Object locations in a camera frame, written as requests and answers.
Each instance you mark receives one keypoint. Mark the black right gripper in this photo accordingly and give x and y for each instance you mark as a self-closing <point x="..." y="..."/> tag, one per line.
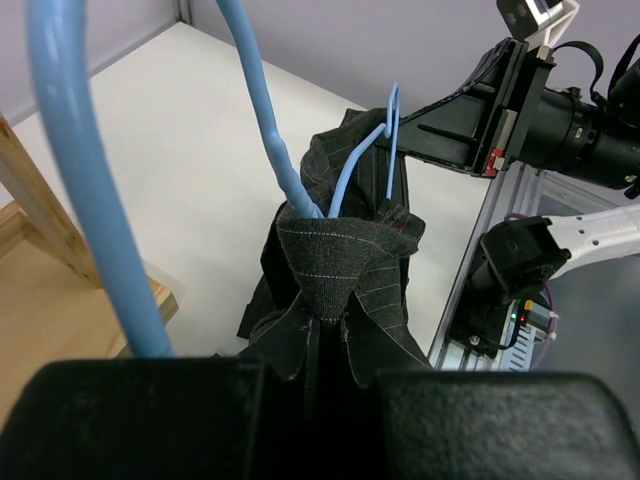
<point x="480" y="131"/>

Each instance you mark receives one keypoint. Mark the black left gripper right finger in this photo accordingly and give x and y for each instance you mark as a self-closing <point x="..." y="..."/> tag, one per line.
<point x="409" y="423"/>

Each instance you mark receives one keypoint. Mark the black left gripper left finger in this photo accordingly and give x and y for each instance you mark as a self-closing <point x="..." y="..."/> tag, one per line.
<point x="180" y="418"/>

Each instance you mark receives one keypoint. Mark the black pinstriped shirt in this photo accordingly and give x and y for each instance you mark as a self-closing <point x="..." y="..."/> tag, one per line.
<point x="363" y="254"/>

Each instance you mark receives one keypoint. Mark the blue wire hanger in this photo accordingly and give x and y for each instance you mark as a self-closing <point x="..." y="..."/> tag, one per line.
<point x="57" y="53"/>

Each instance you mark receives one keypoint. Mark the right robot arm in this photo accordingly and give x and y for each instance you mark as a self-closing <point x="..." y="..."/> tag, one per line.
<point x="595" y="142"/>

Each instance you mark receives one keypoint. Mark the wooden clothes rack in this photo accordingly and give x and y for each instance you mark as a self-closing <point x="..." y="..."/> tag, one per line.
<point x="53" y="305"/>

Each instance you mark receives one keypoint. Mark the slotted grey cable duct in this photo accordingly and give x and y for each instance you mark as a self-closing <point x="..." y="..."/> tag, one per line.
<point x="518" y="358"/>

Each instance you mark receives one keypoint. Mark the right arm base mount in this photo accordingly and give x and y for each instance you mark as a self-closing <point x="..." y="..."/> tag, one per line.
<point x="485" y="329"/>

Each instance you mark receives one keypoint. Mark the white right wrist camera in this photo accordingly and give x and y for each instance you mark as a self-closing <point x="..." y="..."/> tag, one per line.
<point x="539" y="23"/>

